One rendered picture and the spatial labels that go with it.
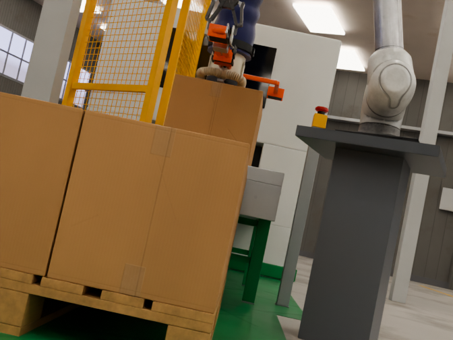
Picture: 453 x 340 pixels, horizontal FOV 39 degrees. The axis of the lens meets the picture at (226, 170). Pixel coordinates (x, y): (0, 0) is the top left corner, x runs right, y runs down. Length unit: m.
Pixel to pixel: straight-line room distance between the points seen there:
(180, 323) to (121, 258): 0.20
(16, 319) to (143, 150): 0.48
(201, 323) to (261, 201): 1.31
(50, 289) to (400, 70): 1.35
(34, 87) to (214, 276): 2.37
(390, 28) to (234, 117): 0.83
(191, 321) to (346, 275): 0.98
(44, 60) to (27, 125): 2.13
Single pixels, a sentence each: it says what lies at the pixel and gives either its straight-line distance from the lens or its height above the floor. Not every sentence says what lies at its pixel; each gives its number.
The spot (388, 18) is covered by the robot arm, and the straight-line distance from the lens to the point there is 2.42.
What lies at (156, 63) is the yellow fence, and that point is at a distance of 3.66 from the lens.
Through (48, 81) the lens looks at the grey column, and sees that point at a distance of 3.68.
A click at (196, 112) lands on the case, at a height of 0.80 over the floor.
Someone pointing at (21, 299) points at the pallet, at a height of 0.08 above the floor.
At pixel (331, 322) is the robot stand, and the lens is 2.40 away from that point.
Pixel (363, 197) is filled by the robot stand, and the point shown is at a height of 0.54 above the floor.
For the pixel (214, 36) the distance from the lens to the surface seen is 2.60.
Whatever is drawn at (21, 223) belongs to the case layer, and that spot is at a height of 0.25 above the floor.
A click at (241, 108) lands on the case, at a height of 0.86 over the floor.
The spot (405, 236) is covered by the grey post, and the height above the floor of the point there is 0.56.
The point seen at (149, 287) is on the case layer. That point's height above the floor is 0.17.
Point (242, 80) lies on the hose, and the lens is 3.01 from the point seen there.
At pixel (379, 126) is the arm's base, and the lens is 2.48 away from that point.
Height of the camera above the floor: 0.35
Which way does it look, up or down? 5 degrees up
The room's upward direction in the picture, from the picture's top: 12 degrees clockwise
